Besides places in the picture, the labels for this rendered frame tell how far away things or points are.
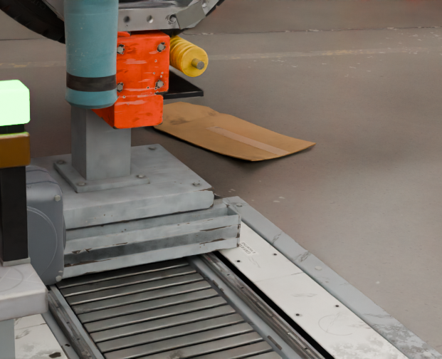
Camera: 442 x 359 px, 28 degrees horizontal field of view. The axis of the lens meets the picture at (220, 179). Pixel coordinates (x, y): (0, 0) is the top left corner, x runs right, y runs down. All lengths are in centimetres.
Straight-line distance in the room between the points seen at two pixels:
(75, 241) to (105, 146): 22
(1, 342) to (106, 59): 50
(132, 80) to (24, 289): 73
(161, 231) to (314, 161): 100
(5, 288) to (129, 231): 87
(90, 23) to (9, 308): 62
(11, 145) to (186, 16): 75
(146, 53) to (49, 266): 45
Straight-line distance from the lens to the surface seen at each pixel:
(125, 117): 167
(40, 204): 139
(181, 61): 171
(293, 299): 177
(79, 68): 150
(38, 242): 140
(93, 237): 178
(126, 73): 165
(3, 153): 100
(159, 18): 166
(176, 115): 304
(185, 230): 185
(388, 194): 255
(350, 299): 179
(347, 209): 241
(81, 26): 148
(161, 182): 189
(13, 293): 100
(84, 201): 180
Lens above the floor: 93
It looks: 21 degrees down
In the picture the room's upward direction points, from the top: 3 degrees clockwise
